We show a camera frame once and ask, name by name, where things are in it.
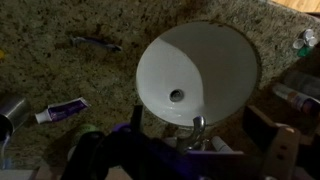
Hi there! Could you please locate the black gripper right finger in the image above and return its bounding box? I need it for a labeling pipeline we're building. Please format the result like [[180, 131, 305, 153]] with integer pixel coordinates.
[[242, 105, 302, 180]]

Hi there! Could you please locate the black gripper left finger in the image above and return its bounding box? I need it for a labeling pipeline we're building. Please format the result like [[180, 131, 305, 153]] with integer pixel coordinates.
[[130, 105, 145, 134]]

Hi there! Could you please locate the slim white tube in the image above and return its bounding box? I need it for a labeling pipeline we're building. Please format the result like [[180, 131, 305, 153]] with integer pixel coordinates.
[[210, 135, 234, 154]]

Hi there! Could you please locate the metal sink drain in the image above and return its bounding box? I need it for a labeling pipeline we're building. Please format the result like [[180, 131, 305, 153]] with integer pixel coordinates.
[[169, 88, 185, 103]]

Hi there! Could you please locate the chrome faucet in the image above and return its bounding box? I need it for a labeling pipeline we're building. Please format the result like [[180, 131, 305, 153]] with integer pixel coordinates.
[[174, 115, 208, 154]]

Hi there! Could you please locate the purple white toothpaste tube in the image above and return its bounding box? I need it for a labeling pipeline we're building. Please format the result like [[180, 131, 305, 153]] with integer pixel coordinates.
[[34, 97, 92, 125]]

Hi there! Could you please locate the white oval sink basin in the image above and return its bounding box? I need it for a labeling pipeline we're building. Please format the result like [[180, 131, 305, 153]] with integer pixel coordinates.
[[134, 20, 262, 128]]

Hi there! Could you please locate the white green contact lens case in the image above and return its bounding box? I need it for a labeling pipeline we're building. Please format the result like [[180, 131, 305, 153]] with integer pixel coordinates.
[[292, 28, 319, 58]]

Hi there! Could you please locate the metal cup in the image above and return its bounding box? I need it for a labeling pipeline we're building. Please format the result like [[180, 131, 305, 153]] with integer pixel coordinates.
[[0, 94, 31, 138]]

